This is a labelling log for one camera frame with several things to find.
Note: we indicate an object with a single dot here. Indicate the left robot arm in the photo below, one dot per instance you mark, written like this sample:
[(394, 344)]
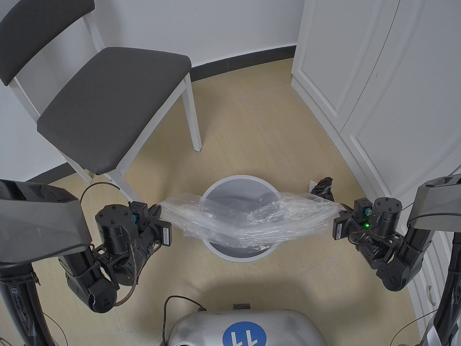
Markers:
[(39, 225)]

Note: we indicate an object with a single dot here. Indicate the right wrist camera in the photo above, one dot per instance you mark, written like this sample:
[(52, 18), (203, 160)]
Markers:
[(362, 209)]

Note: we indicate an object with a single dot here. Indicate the clear plastic bag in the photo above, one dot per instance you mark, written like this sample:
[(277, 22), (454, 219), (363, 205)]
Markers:
[(223, 222)]

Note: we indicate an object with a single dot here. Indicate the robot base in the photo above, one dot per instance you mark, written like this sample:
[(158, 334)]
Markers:
[(248, 328)]

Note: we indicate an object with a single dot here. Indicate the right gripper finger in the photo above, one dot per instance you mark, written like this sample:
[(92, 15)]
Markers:
[(346, 209)]

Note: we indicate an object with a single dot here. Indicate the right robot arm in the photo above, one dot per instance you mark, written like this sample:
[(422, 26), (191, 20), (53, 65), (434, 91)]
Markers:
[(428, 207)]

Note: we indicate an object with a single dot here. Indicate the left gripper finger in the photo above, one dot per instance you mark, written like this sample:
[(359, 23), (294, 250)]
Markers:
[(155, 213)]

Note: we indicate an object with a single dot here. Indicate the crumpled black plastic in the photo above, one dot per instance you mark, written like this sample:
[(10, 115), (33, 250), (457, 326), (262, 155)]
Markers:
[(324, 187)]

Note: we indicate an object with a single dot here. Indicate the white chair dark grey seat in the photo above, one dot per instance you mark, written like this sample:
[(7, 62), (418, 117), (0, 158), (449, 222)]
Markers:
[(108, 103)]

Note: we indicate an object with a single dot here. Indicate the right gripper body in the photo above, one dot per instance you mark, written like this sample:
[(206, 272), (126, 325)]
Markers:
[(346, 227)]

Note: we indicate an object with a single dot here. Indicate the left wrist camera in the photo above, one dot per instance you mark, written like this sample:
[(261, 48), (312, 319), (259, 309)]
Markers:
[(138, 212)]

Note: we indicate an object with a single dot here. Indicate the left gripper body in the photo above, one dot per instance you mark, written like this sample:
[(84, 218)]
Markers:
[(156, 234)]

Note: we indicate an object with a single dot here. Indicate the white wardrobe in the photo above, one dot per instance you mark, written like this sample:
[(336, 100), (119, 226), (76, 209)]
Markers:
[(396, 67)]

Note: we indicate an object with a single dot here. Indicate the white trash bin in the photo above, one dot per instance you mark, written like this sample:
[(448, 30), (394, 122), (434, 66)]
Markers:
[(237, 189)]

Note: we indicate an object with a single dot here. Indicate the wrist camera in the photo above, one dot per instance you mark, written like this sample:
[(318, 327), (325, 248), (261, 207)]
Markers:
[(362, 209), (138, 212)]

